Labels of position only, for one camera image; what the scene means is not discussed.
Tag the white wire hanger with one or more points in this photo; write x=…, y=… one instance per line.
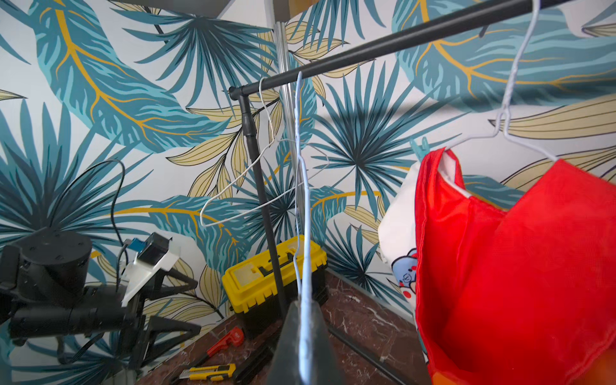
x=504, y=117
x=250, y=168

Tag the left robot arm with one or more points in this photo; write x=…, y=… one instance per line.
x=44, y=294

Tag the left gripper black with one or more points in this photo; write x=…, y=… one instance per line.
x=142, y=342

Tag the red pipe wrench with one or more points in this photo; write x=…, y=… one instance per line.
x=233, y=338

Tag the left aluminium frame post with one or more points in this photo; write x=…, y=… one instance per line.
x=287, y=97

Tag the teal clothespin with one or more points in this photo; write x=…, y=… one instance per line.
x=421, y=149

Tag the rainbow jacket red hood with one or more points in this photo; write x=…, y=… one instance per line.
x=518, y=296

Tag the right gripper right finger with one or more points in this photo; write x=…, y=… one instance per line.
x=325, y=368

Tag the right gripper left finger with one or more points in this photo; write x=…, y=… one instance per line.
x=284, y=369

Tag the yellow black toolbox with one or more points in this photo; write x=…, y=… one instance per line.
x=252, y=291

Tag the yellow black utility knife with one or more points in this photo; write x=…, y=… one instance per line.
x=212, y=373

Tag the light blue wire hanger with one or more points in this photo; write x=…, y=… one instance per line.
x=305, y=339

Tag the black clothes rack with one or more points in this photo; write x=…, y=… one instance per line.
x=363, y=107

